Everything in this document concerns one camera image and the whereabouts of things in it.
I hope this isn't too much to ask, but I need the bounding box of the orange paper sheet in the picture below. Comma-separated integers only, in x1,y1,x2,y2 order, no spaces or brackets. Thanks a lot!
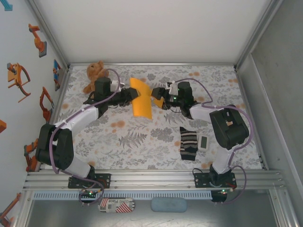
129,77,164,119

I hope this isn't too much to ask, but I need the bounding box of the brown teddy bear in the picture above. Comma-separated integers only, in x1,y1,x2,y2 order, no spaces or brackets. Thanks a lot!
82,61,109,94

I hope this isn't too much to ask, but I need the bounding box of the aluminium crossbar behind mat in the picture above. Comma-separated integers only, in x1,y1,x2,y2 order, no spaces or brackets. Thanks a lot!
68,61,237,67

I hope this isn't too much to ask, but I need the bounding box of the black beige striped sock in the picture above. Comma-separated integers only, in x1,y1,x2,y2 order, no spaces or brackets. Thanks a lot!
179,126,198,162

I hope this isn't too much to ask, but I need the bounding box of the floral patterned table mat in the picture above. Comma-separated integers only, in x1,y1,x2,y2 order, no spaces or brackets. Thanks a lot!
45,65,264,170

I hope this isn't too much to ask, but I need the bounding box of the white digital timer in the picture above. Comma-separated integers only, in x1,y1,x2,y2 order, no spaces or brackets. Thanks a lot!
196,134,210,152

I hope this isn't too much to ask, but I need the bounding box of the blue grey oval sponge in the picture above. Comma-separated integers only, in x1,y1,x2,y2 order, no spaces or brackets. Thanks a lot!
151,197,187,213

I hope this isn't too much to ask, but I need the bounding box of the red white striped pouch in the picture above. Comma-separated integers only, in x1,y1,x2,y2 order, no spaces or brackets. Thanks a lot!
98,198,136,213

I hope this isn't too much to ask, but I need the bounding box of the blue orange machine wall sticker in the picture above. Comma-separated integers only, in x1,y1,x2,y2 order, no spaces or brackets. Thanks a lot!
52,59,68,92

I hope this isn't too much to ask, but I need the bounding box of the thin black cable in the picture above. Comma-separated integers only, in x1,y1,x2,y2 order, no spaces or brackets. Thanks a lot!
192,168,209,177

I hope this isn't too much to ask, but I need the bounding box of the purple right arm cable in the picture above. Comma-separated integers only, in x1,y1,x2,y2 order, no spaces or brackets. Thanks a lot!
181,78,254,205

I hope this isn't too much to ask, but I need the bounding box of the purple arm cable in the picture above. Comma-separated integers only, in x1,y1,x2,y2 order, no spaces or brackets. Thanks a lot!
49,68,122,206
181,78,254,205

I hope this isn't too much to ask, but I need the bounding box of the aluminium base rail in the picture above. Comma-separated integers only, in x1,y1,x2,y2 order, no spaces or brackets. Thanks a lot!
22,169,287,191

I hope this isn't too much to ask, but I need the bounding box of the aluminium frame post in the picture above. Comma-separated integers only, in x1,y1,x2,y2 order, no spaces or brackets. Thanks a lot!
233,0,285,70
27,0,71,70

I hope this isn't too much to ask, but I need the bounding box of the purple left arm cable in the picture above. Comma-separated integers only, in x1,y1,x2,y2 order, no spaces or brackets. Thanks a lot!
49,68,122,206

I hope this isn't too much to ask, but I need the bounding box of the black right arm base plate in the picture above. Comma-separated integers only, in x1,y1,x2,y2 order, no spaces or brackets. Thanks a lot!
193,172,237,189

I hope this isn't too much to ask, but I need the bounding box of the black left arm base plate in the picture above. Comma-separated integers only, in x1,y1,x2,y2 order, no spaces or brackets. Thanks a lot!
68,173,112,189

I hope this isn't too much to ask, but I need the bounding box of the orange claw gripper wall sticker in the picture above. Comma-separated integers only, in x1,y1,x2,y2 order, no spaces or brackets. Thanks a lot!
6,62,32,104

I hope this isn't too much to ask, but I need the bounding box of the white slotted cable duct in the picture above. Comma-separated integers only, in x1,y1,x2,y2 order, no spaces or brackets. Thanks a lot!
33,191,213,201

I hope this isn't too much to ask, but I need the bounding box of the blue arrow wall sticker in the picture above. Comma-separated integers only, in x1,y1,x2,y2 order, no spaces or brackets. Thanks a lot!
0,0,14,11

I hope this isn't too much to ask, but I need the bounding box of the orange tool wall sticker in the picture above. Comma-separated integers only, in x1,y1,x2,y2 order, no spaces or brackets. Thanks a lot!
0,192,22,227

